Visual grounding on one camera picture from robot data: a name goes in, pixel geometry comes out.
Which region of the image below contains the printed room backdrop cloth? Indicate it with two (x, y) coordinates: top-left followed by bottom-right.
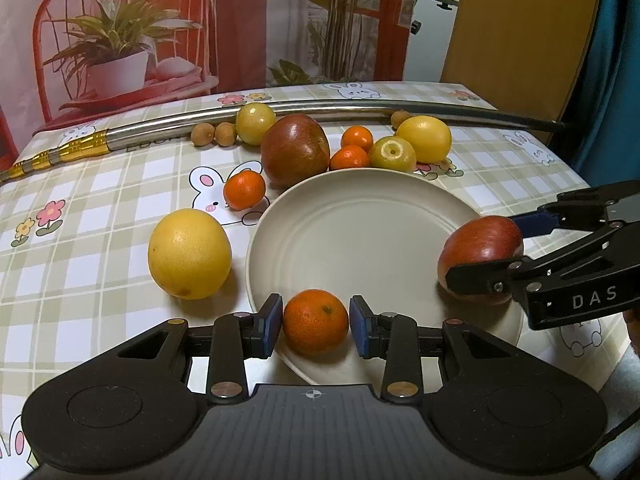
(1, 0), (416, 156)

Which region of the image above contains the orange mandarin front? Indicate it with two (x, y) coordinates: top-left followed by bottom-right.
(330, 145), (369, 170)

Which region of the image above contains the orange mandarin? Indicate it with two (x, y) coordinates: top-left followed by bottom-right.
(330, 145), (369, 170)
(224, 170), (266, 210)
(283, 289), (348, 356)
(341, 125), (373, 153)

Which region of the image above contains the checkered bunny tablecloth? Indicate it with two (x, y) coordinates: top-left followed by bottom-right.
(1, 84), (629, 479)

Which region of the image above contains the yellow-green plum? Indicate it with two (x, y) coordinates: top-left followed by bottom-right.
(235, 103), (277, 146)
(368, 136), (416, 174)

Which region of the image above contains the yellow-green plum by pole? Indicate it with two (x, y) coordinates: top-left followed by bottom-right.
(235, 103), (277, 146)

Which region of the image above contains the large dark red apple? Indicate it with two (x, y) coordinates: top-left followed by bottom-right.
(260, 114), (330, 188)

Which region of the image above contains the wooden headboard panel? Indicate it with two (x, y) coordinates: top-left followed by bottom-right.
(442, 0), (599, 120)

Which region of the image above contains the beige round plate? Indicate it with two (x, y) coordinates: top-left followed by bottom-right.
(244, 167), (525, 387)

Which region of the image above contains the brown longan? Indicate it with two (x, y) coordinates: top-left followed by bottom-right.
(390, 110), (412, 130)
(190, 122), (215, 148)
(215, 122), (236, 148)

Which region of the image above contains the silver gold metal pole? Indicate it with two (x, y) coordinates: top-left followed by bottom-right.
(0, 98), (566, 184)

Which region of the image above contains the orange mandarin back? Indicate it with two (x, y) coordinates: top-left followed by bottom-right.
(341, 125), (373, 153)

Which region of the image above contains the teal curtain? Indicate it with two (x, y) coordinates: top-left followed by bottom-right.
(552, 0), (639, 186)

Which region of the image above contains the large yellow grapefruit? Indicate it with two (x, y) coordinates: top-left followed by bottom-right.
(148, 208), (232, 300)

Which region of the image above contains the yellow lemon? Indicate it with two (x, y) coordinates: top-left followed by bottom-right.
(396, 115), (452, 164)

